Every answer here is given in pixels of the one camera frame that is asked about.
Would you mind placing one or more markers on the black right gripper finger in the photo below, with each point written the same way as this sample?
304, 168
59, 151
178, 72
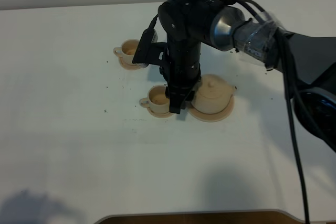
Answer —
193, 94
177, 97

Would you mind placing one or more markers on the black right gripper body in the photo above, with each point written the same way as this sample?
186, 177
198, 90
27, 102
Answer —
180, 66

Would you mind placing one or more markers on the beige ceramic teapot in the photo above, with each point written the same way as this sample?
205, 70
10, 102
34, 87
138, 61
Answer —
212, 95

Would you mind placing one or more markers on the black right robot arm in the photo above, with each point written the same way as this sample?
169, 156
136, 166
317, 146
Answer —
307, 63

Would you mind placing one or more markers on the large beige teapot saucer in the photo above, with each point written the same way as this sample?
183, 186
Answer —
212, 115

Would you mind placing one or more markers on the near beige teacup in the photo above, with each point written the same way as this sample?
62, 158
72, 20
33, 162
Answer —
155, 90

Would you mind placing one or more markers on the beige teacup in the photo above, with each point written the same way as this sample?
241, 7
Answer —
155, 90
127, 51

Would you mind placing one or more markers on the near beige cup saucer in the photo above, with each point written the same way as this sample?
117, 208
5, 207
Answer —
160, 114

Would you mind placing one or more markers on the beige cup saucer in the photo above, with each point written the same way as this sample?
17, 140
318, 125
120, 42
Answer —
128, 66
160, 114

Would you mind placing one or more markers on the far beige cup saucer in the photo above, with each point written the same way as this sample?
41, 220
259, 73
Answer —
128, 66

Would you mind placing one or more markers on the far beige teacup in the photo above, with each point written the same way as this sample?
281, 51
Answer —
127, 51

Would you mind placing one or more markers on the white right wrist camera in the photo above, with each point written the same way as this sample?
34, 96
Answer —
149, 51

